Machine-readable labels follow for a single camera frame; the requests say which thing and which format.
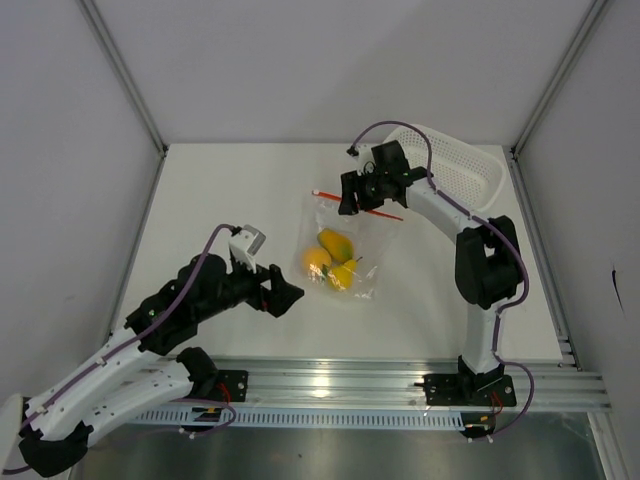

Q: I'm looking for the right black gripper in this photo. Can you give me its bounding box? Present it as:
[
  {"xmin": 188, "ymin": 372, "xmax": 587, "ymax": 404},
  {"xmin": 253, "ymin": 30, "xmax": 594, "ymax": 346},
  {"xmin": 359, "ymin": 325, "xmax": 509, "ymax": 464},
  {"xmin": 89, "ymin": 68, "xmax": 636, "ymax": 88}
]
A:
[{"xmin": 339, "ymin": 167, "xmax": 388, "ymax": 216}]

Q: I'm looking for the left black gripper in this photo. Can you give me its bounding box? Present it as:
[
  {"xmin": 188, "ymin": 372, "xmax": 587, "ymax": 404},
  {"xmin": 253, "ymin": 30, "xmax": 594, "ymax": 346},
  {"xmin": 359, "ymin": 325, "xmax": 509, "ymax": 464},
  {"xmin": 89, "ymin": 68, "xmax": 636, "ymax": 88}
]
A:
[{"xmin": 196, "ymin": 252, "xmax": 303, "ymax": 322}]

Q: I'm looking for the yellow green mango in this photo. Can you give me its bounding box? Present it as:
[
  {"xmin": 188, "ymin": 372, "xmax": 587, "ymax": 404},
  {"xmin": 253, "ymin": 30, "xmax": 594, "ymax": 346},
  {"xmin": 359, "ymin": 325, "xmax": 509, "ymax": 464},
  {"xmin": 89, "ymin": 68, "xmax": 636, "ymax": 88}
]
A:
[{"xmin": 317, "ymin": 228, "xmax": 354, "ymax": 263}]

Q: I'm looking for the orange fruit with leaf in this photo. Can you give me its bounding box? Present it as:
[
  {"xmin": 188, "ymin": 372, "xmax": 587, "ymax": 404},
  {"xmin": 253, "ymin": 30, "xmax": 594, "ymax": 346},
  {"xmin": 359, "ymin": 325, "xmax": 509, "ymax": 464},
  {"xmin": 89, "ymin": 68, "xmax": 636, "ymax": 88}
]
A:
[{"xmin": 301, "ymin": 246, "xmax": 332, "ymax": 278}]

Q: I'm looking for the clear orange zip top bag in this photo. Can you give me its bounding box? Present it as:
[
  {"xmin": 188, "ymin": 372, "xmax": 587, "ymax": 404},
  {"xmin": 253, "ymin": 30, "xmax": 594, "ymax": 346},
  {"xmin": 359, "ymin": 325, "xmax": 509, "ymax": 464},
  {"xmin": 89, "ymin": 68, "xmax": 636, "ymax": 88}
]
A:
[{"xmin": 291, "ymin": 189, "xmax": 404, "ymax": 300}]

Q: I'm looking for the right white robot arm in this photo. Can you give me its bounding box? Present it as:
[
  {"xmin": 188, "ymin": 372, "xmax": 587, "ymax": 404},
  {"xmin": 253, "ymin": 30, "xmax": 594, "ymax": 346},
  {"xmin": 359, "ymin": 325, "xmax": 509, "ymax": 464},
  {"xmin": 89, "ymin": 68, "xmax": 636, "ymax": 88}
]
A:
[{"xmin": 339, "ymin": 141, "xmax": 529, "ymax": 404}]

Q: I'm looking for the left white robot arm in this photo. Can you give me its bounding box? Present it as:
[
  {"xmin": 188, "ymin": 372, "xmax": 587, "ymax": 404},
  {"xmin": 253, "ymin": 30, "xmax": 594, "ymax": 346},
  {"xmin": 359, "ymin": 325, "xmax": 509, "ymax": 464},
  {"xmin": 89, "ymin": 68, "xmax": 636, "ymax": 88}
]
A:
[{"xmin": 18, "ymin": 254, "xmax": 304, "ymax": 478}]

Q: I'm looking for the white perforated plastic basket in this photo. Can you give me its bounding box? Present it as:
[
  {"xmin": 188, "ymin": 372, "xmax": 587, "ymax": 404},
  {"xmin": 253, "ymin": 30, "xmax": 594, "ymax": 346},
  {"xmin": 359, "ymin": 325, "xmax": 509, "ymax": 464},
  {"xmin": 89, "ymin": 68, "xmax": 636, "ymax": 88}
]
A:
[{"xmin": 414, "ymin": 124, "xmax": 506, "ymax": 212}]

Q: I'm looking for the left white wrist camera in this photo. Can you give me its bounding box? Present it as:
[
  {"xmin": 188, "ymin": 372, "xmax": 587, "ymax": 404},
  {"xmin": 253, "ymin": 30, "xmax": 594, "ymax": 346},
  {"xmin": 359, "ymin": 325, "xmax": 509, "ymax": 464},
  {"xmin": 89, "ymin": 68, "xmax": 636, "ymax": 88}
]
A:
[{"xmin": 229, "ymin": 224, "xmax": 266, "ymax": 273}]

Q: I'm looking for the aluminium mounting rail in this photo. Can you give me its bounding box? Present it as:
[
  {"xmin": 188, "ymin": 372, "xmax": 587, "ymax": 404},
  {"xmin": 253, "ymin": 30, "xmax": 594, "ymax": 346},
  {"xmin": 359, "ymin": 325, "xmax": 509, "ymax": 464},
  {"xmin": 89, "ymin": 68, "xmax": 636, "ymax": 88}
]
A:
[{"xmin": 214, "ymin": 357, "xmax": 612, "ymax": 412}]

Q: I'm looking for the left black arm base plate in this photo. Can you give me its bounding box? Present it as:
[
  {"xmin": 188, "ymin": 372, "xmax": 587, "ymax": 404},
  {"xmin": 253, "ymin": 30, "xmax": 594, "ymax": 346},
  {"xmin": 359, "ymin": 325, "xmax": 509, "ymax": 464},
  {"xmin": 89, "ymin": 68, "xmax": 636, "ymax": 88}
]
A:
[{"xmin": 186, "ymin": 370, "xmax": 249, "ymax": 403}]

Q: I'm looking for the white slotted cable duct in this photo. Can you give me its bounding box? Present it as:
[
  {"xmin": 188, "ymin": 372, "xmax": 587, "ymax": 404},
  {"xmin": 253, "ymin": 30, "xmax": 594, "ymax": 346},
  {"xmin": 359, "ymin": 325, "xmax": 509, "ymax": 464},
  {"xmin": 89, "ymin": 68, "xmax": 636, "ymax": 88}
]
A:
[{"xmin": 129, "ymin": 404, "xmax": 465, "ymax": 431}]

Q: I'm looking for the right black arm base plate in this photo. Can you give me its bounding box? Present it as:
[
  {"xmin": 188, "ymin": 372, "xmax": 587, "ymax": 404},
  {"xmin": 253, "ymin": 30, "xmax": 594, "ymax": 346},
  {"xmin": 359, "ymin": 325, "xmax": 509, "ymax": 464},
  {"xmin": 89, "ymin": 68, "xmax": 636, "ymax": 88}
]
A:
[{"xmin": 414, "ymin": 372, "xmax": 517, "ymax": 407}]

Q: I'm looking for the right aluminium frame post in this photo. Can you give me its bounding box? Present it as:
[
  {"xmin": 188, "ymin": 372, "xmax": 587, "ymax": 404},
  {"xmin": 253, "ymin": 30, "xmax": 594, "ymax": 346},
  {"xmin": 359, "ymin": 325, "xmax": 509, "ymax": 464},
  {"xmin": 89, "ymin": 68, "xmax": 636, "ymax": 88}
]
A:
[{"xmin": 510, "ymin": 0, "xmax": 614, "ymax": 159}]

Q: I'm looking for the aluminium frame post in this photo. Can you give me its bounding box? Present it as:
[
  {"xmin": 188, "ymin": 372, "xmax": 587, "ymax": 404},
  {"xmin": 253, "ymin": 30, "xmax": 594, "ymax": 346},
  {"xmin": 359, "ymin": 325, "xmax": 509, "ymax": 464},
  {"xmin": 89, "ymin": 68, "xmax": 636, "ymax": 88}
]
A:
[
  {"xmin": 510, "ymin": 0, "xmax": 614, "ymax": 159},
  {"xmin": 76, "ymin": 0, "xmax": 168, "ymax": 157}
]

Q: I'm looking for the right side aluminium rail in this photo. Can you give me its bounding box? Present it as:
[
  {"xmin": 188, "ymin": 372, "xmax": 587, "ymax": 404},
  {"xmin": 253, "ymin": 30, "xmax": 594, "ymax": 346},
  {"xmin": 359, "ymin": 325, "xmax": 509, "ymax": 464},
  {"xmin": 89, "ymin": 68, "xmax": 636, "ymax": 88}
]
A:
[{"xmin": 503, "ymin": 147, "xmax": 583, "ymax": 372}]

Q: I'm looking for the left aluminium frame post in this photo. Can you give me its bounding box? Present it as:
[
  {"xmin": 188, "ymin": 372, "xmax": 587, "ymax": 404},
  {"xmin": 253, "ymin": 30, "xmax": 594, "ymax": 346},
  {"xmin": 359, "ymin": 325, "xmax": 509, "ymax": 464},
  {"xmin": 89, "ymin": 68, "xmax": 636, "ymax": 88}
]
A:
[{"xmin": 76, "ymin": 0, "xmax": 168, "ymax": 157}]

